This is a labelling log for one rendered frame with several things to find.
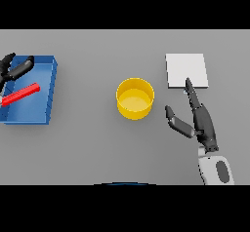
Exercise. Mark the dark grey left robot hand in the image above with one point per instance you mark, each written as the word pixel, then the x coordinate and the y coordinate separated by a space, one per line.
pixel 16 70

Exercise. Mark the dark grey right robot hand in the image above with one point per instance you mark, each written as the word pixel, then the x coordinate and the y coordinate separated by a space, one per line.
pixel 203 122

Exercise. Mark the red beaker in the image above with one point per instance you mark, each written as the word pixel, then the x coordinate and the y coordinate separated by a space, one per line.
pixel 20 94

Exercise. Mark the yellow bowl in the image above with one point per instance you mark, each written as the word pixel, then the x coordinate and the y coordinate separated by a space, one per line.
pixel 134 98

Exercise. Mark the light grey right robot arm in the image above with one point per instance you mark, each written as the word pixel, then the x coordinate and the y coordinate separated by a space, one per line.
pixel 215 171

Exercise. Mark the pale square measuring scale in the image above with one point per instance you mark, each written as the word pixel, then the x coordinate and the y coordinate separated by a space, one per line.
pixel 187 70

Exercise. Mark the blue tray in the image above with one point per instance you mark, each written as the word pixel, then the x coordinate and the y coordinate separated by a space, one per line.
pixel 32 93

